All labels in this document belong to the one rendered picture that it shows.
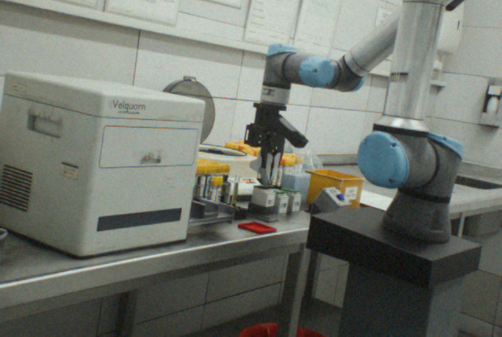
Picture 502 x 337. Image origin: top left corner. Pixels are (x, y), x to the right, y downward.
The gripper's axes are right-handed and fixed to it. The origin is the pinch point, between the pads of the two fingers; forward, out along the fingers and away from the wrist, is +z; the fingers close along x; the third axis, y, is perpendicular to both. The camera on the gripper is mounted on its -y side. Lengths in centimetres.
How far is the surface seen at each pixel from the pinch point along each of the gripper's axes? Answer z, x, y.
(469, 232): 30, -167, -5
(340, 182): 0.9, -32.1, -4.6
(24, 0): -35, 38, 54
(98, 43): -28, 11, 57
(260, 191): 2.7, 2.0, 0.5
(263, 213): 8.0, 2.4, -1.7
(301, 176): 0.1, -21.3, 2.4
